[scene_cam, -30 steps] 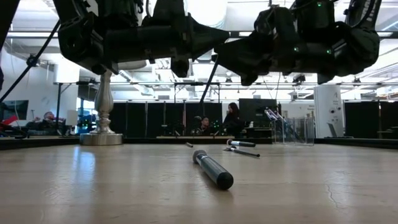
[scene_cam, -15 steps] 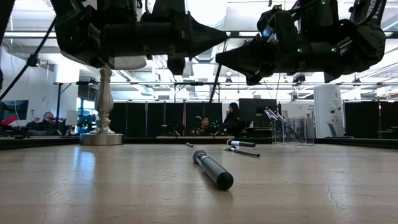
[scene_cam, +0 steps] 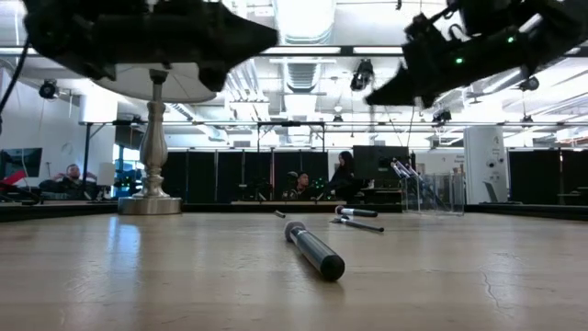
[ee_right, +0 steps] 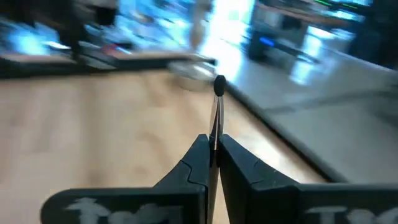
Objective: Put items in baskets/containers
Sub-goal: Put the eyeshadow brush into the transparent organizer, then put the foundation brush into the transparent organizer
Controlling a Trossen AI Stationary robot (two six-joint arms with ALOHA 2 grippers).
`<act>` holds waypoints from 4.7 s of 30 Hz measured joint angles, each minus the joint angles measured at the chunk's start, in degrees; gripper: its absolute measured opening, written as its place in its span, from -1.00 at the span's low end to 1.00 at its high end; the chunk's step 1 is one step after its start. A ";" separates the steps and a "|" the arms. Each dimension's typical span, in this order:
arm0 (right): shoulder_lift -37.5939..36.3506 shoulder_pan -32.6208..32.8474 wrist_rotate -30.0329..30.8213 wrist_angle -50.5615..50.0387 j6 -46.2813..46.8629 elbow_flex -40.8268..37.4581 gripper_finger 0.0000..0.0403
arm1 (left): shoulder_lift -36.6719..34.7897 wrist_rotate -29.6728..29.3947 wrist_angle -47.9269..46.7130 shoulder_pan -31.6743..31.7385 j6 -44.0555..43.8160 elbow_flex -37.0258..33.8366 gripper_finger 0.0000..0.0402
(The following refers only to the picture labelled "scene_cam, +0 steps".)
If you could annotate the white shade silver lamp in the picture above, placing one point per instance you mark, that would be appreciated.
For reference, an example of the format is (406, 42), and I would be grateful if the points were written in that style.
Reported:
(154, 151)

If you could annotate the thin black makeup brush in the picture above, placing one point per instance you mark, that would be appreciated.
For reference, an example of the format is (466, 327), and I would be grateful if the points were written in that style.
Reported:
(398, 168)
(412, 171)

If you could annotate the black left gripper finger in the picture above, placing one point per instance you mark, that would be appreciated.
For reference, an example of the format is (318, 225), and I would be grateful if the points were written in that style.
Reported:
(220, 60)
(234, 30)

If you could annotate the black room divider panels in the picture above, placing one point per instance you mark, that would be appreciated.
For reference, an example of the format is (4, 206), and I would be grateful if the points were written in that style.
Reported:
(179, 179)
(533, 177)

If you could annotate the black overhead camera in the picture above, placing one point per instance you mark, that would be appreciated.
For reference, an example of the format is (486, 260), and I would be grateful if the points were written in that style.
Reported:
(363, 76)

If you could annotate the white square pillar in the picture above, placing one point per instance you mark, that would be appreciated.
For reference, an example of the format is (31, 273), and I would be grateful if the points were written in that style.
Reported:
(484, 165)

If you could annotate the large powder makeup brush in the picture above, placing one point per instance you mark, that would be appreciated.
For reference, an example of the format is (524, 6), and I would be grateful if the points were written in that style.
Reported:
(360, 213)

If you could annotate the black monitor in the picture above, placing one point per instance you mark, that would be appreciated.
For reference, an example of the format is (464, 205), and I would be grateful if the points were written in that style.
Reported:
(376, 161)

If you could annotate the clear acrylic organizer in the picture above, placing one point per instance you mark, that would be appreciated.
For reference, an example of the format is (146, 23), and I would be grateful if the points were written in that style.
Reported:
(452, 197)

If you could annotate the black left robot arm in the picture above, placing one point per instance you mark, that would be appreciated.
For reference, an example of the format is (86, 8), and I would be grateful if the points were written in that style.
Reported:
(50, 32)

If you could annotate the black security camera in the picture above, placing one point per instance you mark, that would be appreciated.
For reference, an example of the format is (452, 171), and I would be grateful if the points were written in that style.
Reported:
(48, 89)

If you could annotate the red object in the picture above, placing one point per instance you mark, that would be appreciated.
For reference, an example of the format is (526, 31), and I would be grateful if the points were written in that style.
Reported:
(11, 178)

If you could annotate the white sign board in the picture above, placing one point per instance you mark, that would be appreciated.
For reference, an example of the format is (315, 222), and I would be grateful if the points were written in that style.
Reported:
(106, 174)

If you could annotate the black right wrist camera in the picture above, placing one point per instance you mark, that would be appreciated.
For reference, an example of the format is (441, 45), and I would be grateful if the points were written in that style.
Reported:
(496, 16)

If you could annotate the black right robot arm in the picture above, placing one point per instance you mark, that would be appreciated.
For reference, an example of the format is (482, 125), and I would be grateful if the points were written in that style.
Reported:
(565, 27)

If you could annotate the dark wall screen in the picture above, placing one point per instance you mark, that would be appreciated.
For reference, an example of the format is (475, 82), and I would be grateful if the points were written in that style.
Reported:
(25, 161)

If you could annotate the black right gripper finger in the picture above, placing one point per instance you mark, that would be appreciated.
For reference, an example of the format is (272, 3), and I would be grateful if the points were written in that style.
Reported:
(420, 97)
(413, 83)

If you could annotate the black aluminium table frame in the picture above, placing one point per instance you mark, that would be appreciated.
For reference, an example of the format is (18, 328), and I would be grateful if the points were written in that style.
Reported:
(528, 210)

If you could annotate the medium dark-bristle makeup brush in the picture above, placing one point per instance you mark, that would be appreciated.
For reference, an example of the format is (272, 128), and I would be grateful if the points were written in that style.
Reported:
(279, 214)

